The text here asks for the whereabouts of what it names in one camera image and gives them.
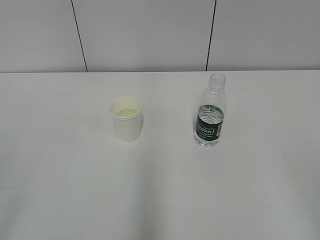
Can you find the clear water bottle green label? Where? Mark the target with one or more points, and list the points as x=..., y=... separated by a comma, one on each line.
x=211, y=112

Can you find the white paper cup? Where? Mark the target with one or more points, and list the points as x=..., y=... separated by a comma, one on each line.
x=127, y=115

